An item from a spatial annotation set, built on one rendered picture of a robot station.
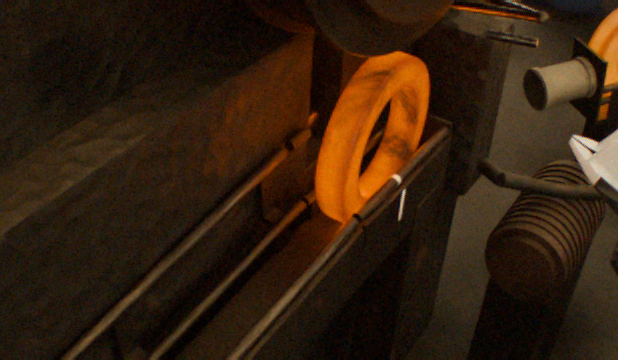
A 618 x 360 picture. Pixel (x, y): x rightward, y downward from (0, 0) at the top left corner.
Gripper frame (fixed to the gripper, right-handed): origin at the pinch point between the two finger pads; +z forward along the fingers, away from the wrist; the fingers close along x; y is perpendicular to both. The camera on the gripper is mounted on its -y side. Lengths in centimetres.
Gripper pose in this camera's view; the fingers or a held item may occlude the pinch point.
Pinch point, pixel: (577, 150)
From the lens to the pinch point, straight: 92.1
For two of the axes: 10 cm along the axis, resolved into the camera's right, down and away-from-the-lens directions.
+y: 3.0, -6.5, -6.9
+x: -5.5, 4.7, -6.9
